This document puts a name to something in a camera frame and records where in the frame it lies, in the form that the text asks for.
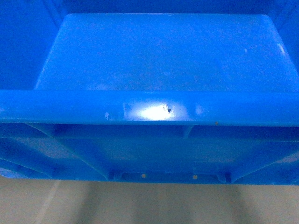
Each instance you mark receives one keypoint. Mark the large blue plastic crate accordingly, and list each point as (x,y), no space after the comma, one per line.
(178,91)

